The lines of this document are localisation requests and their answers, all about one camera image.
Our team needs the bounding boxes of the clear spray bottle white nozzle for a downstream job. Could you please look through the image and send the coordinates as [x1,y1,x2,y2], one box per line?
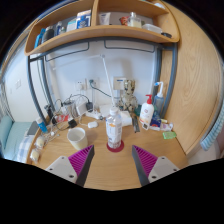
[152,81,166,118]

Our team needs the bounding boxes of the white power adapter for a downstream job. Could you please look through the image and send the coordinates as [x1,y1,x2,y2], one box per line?
[75,102,88,117]

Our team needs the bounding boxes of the clear plastic water bottle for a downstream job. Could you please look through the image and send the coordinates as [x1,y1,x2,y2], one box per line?
[105,106,124,150]

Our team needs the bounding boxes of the stainless steel tumbler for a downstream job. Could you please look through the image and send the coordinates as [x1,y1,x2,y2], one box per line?
[62,101,76,118]

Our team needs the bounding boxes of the grey laptop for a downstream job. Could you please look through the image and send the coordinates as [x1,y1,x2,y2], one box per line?
[26,120,41,136]

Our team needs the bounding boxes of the wooden wall shelf unit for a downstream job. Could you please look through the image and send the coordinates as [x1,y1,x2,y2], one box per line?
[23,0,181,56]

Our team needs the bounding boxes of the white earbud case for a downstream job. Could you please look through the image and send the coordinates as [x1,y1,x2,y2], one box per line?
[86,120,99,130]

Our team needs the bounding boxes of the blue white checked blanket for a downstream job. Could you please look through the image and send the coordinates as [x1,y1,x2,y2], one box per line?
[16,134,36,165]

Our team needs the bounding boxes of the white box with blue label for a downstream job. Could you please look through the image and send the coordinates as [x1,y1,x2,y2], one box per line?
[112,76,127,91]

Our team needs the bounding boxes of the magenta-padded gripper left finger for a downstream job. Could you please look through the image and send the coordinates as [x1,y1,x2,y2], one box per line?
[45,144,96,188]

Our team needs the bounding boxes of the small green packet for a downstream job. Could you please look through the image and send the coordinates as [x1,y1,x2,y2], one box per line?
[162,130,178,141]

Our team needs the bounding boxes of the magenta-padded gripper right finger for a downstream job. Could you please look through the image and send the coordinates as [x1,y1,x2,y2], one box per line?
[131,144,181,187]

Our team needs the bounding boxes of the cream ceramic mug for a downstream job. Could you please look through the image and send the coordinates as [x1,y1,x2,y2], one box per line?
[66,126,89,152]

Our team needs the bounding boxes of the brown tree creature figure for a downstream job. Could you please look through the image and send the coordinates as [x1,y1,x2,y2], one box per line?
[119,78,139,113]

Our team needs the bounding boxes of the small black box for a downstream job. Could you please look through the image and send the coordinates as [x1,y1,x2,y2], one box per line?
[67,118,79,129]

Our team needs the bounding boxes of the flat round red coaster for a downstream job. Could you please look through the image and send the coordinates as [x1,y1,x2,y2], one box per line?
[106,139,126,154]

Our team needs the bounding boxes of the white wall socket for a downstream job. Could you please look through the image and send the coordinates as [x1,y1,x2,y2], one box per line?
[74,79,88,92]
[86,77,100,90]

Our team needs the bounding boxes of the white power strip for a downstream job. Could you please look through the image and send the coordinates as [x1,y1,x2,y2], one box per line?
[85,110,103,121]

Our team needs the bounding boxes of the metal ruler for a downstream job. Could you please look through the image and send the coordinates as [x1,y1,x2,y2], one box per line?
[131,114,141,134]

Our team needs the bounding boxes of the white thin desk lamp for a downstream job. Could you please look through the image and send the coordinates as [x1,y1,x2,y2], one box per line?
[53,54,116,108]

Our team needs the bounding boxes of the blue canister with white cap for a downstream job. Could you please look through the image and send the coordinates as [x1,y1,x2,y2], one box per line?
[35,116,49,134]

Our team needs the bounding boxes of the white pump bottle red pump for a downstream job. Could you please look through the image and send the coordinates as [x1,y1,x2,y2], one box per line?
[138,94,155,126]

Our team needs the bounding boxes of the grey metal desk frame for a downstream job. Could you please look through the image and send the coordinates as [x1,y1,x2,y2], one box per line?
[26,35,178,126]

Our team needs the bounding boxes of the black plug-in charger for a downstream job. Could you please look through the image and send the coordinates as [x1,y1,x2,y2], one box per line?
[85,101,95,113]

